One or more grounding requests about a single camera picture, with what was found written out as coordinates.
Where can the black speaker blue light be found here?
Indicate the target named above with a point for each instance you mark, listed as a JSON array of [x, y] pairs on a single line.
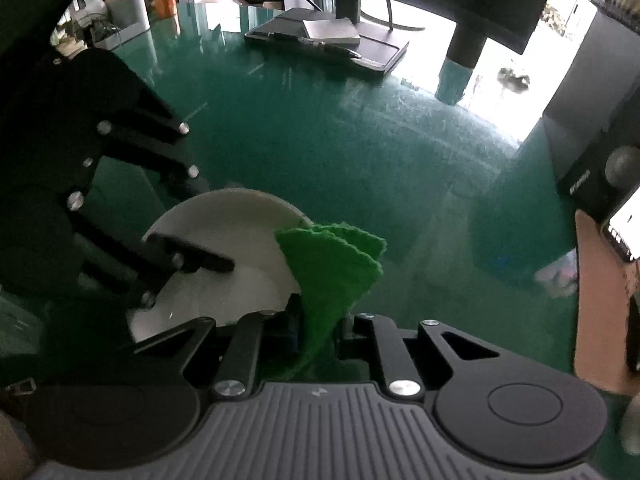
[[608, 170]]

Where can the orange flower pot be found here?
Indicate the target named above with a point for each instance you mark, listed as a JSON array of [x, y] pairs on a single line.
[[164, 9]]

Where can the grey computer case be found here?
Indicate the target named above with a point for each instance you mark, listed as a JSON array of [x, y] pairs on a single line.
[[602, 75]]

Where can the green scrubbing cloth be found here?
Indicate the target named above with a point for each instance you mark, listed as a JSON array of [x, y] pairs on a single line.
[[334, 265]]

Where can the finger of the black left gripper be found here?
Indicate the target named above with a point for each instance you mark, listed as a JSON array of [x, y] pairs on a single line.
[[186, 256]]

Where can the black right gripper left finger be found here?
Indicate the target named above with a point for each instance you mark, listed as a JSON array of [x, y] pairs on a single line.
[[265, 344]]

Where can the smartphone with lit screen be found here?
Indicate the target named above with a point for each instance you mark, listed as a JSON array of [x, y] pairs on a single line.
[[622, 228]]

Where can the grey checkered notebook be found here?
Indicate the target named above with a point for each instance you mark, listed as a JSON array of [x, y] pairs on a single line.
[[332, 31]]

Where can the brown leather mouse pad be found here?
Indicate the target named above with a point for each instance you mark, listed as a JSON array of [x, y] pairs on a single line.
[[605, 285]]

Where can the white ceramic bowl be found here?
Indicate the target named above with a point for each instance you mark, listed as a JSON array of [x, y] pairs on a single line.
[[235, 222]]

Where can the grey desk organizer box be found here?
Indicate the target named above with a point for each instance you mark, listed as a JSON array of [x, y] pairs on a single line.
[[128, 19]]

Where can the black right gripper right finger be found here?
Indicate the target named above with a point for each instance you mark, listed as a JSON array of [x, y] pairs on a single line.
[[376, 340]]

